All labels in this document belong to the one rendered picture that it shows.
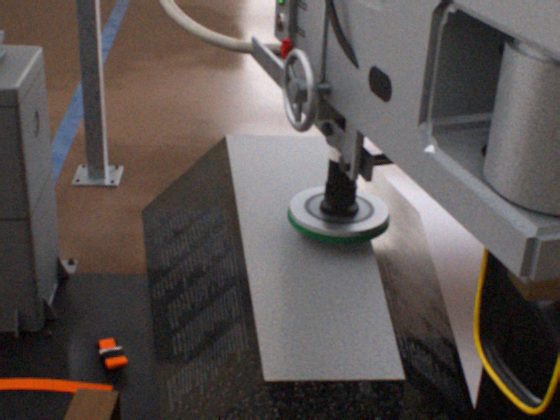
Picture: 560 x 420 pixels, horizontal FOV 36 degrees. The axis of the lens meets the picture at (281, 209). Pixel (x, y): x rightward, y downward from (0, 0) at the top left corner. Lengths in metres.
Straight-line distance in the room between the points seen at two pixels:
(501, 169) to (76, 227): 2.63
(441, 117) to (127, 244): 2.29
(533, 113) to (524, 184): 0.09
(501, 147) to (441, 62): 0.20
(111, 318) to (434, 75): 1.93
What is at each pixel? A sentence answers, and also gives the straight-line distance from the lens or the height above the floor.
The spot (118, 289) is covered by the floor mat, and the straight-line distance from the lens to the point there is 3.13.
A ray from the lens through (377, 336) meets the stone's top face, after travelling 1.56.
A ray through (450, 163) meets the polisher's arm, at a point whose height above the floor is 1.22.
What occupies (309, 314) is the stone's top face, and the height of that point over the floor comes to 0.80.
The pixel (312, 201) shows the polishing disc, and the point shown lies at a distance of 1.87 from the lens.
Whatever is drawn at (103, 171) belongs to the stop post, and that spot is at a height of 0.05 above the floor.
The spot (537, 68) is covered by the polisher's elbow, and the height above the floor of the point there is 1.40.
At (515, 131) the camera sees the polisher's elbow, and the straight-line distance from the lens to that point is 1.09.
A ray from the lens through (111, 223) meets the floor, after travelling 3.58.
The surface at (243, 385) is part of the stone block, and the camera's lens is 1.48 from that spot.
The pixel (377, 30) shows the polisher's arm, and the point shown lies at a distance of 1.39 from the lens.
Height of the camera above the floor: 1.71
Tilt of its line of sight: 28 degrees down
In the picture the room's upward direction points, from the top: 3 degrees clockwise
